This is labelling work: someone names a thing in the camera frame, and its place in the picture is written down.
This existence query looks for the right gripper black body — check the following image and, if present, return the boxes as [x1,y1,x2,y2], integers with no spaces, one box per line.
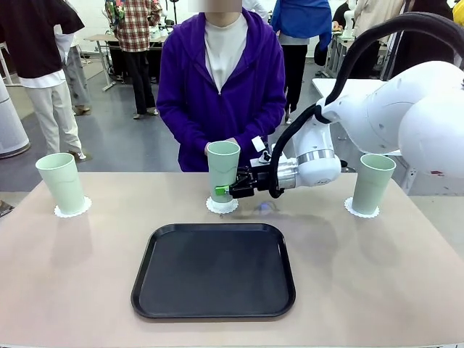
[249,165,271,192]

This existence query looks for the pale green plastic cup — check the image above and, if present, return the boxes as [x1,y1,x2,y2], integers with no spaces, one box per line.
[205,141,241,210]
[35,152,87,215]
[360,153,397,214]

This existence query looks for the white lace paper coaster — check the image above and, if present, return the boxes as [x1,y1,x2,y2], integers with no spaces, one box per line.
[344,196,381,219]
[54,196,92,219]
[205,196,240,215]

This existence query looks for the person's left forearm purple sleeve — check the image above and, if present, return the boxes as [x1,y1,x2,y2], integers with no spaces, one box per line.
[235,101,287,146]

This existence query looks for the person's right forearm purple sleeve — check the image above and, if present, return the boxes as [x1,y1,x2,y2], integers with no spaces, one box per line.
[156,104,210,153]

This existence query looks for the white cylindrical appliance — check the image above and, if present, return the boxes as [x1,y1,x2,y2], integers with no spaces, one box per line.
[0,78,30,160]

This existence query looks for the black plastic serving tray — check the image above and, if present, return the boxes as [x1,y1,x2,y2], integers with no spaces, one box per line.
[130,223,297,320]

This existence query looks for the person in purple hoodie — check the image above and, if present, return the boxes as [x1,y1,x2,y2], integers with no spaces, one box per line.
[156,0,287,173]

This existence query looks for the white folding table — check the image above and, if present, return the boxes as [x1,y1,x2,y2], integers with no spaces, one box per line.
[312,77,391,108]

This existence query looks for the person in grey trousers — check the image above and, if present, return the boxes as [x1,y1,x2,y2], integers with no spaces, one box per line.
[54,21,91,115]

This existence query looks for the person in blue jacket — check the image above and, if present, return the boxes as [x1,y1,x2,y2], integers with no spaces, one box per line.
[270,0,334,124]

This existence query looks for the black slanted stand pole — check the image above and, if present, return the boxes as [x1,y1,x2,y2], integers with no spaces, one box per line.
[379,0,413,81]

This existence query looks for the person black top white trousers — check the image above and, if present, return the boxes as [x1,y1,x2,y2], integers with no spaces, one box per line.
[0,0,87,162]

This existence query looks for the person in plaid shirt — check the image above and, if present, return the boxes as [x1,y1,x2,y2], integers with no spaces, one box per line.
[104,0,163,120]

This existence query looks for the wooden desk with white legs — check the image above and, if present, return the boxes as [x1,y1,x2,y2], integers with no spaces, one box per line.
[83,33,167,91]

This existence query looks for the person in beige top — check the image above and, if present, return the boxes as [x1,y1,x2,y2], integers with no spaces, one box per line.
[353,0,405,79]

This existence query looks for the person in black coat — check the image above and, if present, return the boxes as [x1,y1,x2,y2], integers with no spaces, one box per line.
[393,0,456,79]

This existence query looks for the person in yellow top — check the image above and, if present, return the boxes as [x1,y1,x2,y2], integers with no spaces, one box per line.
[452,0,464,28]

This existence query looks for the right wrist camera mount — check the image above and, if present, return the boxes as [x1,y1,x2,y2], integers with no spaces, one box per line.
[249,136,273,170]

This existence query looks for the black cable hose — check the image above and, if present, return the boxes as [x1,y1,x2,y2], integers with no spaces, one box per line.
[267,12,464,199]

